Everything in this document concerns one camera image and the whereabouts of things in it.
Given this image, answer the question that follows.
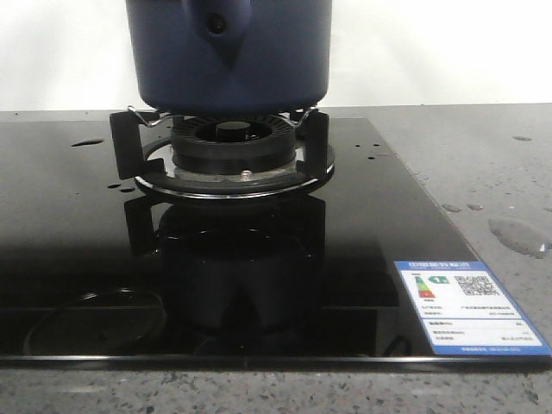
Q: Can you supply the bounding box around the blue cooking pot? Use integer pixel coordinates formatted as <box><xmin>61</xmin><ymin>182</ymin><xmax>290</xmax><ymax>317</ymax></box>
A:
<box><xmin>125</xmin><ymin>0</ymin><xmax>332</xmax><ymax>116</ymax></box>

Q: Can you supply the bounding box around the right black pot support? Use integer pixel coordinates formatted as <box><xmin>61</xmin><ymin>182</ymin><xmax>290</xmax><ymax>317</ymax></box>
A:
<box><xmin>110</xmin><ymin>107</ymin><xmax>335</xmax><ymax>200</ymax></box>

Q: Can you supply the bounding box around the right black gas burner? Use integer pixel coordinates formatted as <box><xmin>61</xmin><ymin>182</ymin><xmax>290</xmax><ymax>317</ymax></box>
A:
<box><xmin>171</xmin><ymin>116</ymin><xmax>296</xmax><ymax>175</ymax></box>

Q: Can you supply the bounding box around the black glass gas stove top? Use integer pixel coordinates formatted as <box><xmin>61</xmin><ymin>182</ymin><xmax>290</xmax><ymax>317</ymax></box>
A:
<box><xmin>1</xmin><ymin>119</ymin><xmax>551</xmax><ymax>372</ymax></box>

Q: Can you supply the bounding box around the blue energy label sticker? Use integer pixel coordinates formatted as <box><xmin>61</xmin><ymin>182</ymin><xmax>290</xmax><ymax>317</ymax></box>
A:
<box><xmin>394</xmin><ymin>260</ymin><xmax>551</xmax><ymax>357</ymax></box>

